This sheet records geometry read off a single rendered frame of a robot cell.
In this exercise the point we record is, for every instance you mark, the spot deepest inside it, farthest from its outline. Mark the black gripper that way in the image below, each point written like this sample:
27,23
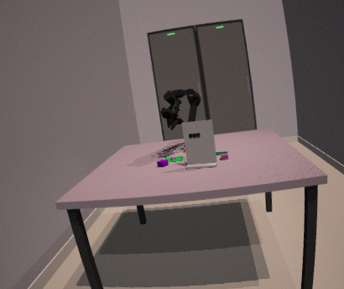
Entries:
171,116

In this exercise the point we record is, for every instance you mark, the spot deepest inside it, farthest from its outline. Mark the green translucent square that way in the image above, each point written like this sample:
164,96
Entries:
178,158

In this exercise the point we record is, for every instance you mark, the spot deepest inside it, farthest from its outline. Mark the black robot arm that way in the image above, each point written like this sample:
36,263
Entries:
194,101

